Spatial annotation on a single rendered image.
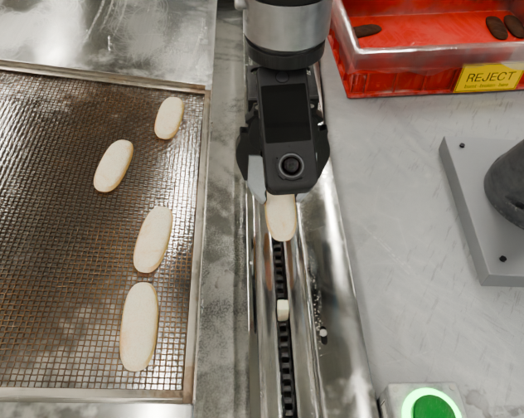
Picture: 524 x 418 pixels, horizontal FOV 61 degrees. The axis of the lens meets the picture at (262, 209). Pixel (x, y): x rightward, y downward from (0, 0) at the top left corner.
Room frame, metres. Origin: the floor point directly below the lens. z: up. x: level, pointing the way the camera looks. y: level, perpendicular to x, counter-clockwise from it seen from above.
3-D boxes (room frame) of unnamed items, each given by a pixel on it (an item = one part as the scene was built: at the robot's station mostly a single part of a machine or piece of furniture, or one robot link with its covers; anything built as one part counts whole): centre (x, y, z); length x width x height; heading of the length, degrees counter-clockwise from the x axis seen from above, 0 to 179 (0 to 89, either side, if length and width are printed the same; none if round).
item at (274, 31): (0.37, -0.02, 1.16); 0.08 x 0.08 x 0.05
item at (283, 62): (0.37, -0.02, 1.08); 0.09 x 0.08 x 0.12; 2
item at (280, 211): (0.34, -0.02, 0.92); 0.10 x 0.04 x 0.01; 2
